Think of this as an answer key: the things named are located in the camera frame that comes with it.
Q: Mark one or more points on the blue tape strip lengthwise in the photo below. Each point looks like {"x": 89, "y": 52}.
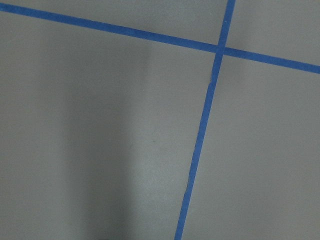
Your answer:
{"x": 222, "y": 41}

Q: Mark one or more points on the blue tape strip crosswise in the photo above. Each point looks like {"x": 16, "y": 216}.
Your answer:
{"x": 157, "y": 37}

